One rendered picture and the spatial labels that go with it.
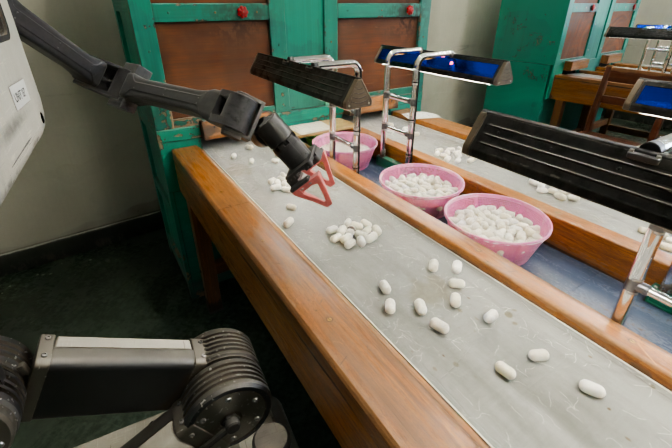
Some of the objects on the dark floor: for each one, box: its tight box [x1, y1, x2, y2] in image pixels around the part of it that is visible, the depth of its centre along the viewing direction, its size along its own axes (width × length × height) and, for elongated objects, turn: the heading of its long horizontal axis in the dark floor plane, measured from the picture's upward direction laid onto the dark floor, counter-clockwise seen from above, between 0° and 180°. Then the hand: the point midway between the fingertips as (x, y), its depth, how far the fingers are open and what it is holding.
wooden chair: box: [579, 65, 672, 146], centre depth 250 cm, size 44×43×91 cm
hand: (328, 192), depth 81 cm, fingers open, 9 cm apart
